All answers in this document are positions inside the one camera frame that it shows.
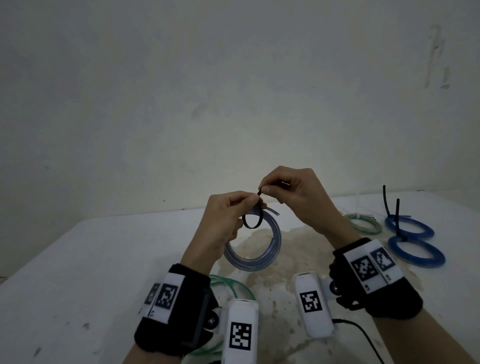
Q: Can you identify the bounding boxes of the person's right hand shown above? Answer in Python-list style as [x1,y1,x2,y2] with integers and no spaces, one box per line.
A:
[257,166,362,250]

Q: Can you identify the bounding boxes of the person's left hand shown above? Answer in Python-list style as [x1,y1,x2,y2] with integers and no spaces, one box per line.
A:
[180,191,263,277]

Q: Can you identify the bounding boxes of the black zip tie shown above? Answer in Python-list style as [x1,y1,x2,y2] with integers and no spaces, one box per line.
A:
[395,198,409,242]
[241,189,266,230]
[382,185,394,218]

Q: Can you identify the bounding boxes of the white zip tie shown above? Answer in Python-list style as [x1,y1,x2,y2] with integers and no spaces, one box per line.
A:
[354,191,376,219]

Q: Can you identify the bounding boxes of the clear blue striped tube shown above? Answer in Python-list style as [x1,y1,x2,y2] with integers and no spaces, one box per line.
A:
[388,235,446,268]
[223,205,283,272]

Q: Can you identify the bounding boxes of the clear green striped tube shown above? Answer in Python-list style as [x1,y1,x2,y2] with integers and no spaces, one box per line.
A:
[344,212,383,235]
[187,274,258,357]

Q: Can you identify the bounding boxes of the solid blue tube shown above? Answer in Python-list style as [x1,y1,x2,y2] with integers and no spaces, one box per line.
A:
[385,214,436,241]

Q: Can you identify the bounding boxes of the person's right forearm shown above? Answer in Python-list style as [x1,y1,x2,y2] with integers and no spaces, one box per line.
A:
[374,307,477,364]

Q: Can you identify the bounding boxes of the person's left forearm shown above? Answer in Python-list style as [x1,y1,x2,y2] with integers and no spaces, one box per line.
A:
[122,343,181,364]

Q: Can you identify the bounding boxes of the white wrist camera with marker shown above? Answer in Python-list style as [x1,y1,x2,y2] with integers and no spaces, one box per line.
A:
[293,272,335,339]
[221,298,260,364]

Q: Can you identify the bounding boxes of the black wrist strap with markers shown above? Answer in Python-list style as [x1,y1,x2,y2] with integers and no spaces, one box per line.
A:
[329,238,424,320]
[134,263,220,357]

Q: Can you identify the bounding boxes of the black camera cable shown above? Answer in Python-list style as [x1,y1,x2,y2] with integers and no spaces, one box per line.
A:
[331,318,385,364]

